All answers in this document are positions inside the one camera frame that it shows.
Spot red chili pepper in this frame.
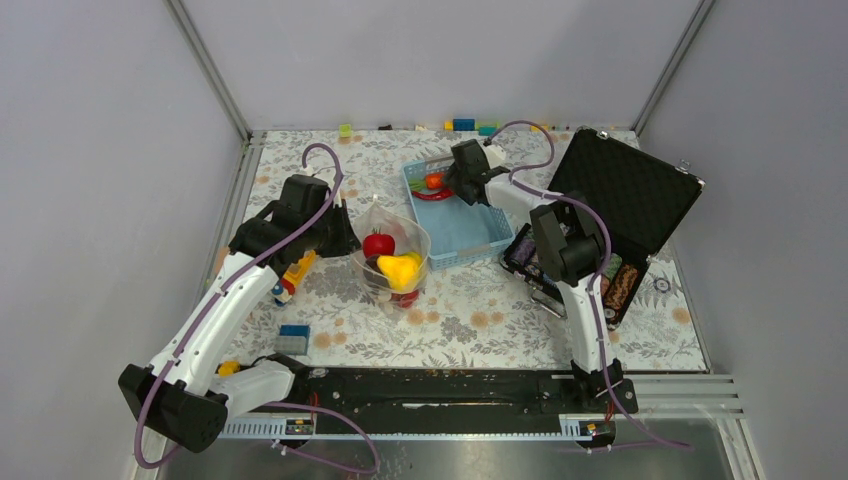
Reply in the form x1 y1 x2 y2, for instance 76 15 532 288
411 188 454 201

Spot red tomato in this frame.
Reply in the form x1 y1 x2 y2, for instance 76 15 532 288
362 229 396 259

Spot orange carrot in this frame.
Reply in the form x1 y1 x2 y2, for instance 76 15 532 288
424 172 446 192

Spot blue grey toy block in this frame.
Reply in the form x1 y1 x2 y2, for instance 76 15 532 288
273 324 311 356

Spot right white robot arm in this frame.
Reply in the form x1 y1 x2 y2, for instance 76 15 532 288
444 140 623 412

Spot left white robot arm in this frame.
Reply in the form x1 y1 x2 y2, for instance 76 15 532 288
118 174 359 453

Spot purple cable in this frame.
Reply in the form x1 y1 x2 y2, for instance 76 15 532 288
132 142 346 470
486 120 694 453

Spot yellow toy vehicle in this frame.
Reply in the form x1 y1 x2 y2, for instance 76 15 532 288
271 250 317 306

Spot yellow bell pepper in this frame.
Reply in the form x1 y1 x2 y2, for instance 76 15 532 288
378 251 423 293

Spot blue toy brick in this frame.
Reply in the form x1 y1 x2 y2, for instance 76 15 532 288
451 118 477 131

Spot black poker chip case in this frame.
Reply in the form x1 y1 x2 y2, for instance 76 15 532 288
500 125 705 332

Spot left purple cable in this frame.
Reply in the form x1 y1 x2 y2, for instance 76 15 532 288
132 142 346 470

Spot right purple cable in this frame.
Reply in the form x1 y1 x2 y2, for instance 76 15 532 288
486 120 694 453

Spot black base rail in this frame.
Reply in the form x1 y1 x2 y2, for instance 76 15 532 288
269 354 638 437

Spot clear dotted zip bag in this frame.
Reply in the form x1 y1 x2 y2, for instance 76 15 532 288
351 199 431 315

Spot light blue plastic basket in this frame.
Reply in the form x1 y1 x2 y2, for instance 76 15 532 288
407 190 515 270

